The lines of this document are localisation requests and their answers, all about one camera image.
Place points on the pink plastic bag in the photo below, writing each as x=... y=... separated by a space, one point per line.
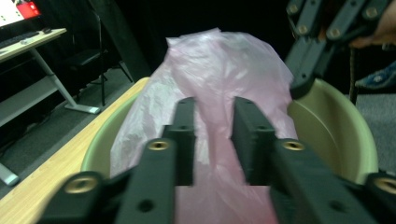
x=218 y=68

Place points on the computer monitor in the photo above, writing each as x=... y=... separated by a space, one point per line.
x=15 y=11

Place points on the white metal desk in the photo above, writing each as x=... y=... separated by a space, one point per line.
x=34 y=90

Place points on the black computer mouse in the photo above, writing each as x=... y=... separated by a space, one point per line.
x=46 y=30

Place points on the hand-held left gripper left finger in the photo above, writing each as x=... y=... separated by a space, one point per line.
x=185 y=149

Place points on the pale green plastic bin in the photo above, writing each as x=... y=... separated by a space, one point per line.
x=330 y=130

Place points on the blue cloth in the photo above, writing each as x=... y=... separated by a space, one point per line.
x=378 y=77

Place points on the black folding chair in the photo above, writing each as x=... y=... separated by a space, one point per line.
x=90 y=59

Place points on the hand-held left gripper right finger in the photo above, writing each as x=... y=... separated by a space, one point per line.
x=252 y=149

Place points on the black keyboard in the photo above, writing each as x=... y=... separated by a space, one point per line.
x=17 y=39

